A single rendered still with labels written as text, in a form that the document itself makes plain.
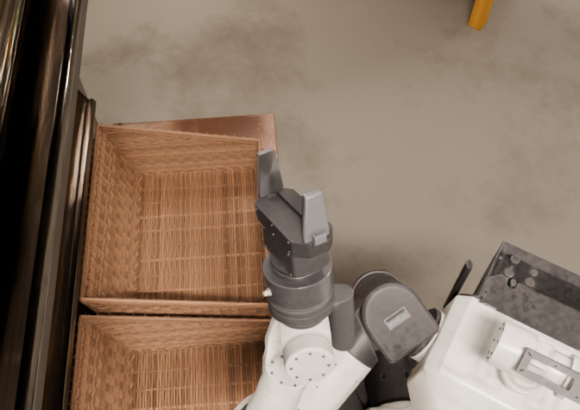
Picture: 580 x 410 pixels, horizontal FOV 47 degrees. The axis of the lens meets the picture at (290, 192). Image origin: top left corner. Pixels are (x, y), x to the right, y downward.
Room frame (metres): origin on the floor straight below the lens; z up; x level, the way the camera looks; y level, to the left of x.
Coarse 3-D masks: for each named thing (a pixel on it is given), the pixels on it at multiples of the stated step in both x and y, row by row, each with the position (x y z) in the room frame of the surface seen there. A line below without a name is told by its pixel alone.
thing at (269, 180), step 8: (264, 152) 0.46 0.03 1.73; (272, 152) 0.46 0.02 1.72; (264, 160) 0.45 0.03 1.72; (272, 160) 0.45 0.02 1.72; (264, 168) 0.45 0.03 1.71; (272, 168) 0.45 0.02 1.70; (264, 176) 0.44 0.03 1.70; (272, 176) 0.44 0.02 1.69; (280, 176) 0.45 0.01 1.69; (264, 184) 0.44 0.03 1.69; (272, 184) 0.44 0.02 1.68; (280, 184) 0.44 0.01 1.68; (264, 192) 0.43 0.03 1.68; (272, 192) 0.43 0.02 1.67
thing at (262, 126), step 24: (168, 120) 1.40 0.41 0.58; (192, 120) 1.40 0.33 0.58; (216, 120) 1.40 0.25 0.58; (240, 120) 1.40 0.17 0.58; (264, 120) 1.40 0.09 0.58; (264, 144) 1.30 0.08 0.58; (240, 216) 1.03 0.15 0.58; (144, 240) 0.94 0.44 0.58; (192, 360) 0.57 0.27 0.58; (192, 384) 0.51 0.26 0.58
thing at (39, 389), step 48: (48, 0) 1.08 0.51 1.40; (48, 48) 0.94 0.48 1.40; (48, 96) 0.81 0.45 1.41; (0, 144) 0.71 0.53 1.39; (48, 144) 0.70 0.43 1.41; (0, 192) 0.61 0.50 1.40; (0, 240) 0.51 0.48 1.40; (0, 288) 0.43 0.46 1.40; (48, 288) 0.42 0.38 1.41; (0, 336) 0.35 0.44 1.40; (48, 336) 0.35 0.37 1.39; (0, 384) 0.27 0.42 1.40
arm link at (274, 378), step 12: (276, 324) 0.34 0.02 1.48; (276, 336) 0.33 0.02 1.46; (276, 348) 0.31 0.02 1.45; (264, 360) 0.30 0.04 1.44; (276, 360) 0.30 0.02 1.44; (264, 372) 0.28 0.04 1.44; (276, 372) 0.28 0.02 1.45; (264, 384) 0.26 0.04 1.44; (276, 384) 0.26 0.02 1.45; (288, 384) 0.26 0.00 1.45; (300, 384) 0.26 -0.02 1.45; (276, 396) 0.25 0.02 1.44; (288, 396) 0.25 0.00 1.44
